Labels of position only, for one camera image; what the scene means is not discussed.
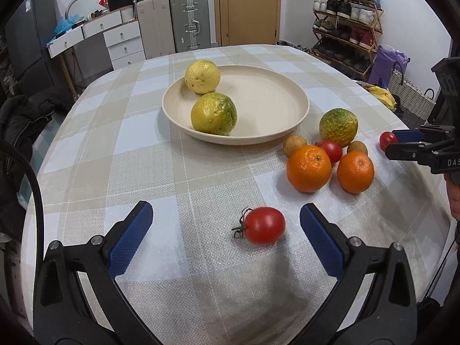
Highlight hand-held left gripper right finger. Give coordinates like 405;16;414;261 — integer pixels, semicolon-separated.
300;203;419;345

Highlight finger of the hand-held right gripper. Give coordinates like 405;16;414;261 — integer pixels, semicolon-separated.
391;129;427;143
385;141;438;162

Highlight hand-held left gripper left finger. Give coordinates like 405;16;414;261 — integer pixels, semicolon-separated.
33;201;160;345

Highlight small stemless tomato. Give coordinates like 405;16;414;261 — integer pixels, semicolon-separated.
379;132;398;151

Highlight brown longan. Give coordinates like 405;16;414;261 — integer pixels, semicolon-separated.
347;140;369;157
283;135;308;159

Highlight large red tomato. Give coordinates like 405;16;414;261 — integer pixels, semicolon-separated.
232;206;286;246

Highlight small orange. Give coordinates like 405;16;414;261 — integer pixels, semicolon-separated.
337;151;375;194

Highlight large orange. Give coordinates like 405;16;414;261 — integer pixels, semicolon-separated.
286;145;332;193

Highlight small tomato with stem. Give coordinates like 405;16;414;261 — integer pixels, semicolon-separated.
315;140;343;164

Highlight cream round plate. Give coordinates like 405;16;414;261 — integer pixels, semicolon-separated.
162;65;310;146

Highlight person's right hand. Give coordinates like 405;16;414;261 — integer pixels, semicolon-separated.
446;174;460;220

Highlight woven basket bag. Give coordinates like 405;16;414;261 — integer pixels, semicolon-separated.
387;63;436;128

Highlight yellow bag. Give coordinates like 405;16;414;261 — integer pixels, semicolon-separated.
361;83;398;110

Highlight green orange passion fruit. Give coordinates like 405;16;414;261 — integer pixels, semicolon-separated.
319;108;359;148

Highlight purple bag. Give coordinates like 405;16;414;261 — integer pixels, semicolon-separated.
368;45;410;87

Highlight wooden shoe rack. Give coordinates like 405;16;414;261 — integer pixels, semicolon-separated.
310;0;383;81

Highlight teal checkered cloth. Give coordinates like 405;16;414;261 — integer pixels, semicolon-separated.
16;113;65;205

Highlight rows of shoes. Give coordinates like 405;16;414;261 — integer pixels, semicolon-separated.
310;0;382;76

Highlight yellow green passion fruit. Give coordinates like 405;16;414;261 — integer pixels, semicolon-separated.
190;93;238;136

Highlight black jacket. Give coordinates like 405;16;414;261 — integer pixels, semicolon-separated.
0;86;78;238

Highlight pale yellow passion fruit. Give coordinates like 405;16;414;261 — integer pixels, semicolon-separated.
184;60;221;95

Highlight white desk with drawers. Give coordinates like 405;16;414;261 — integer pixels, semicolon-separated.
47;5;146;70

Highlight wooden door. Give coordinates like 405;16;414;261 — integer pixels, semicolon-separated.
213;0;281;47

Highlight beige suitcase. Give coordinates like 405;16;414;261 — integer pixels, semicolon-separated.
136;0;176;60

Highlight dark grey refrigerator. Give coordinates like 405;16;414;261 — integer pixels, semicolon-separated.
5;0;60;90

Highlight blue plastic bag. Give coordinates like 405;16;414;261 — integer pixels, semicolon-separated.
54;14;83;38

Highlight silver suitcase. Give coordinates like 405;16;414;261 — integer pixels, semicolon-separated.
170;0;212;54

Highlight black cable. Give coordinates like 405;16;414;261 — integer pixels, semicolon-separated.
0;140;44;259

